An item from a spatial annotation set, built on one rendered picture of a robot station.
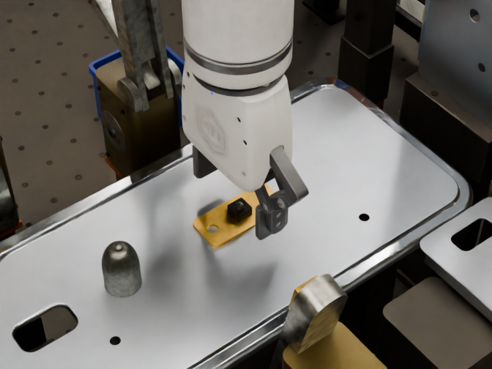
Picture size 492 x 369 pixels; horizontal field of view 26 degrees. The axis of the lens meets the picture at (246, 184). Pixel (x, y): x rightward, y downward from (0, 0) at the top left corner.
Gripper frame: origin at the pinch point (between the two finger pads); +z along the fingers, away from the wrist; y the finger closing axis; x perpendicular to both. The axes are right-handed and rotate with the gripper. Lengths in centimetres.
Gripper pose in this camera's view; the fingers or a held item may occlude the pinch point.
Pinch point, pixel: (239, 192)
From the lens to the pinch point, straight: 94.8
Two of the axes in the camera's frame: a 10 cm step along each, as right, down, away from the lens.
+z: 0.0, 6.8, 7.3
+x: 8.0, -4.4, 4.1
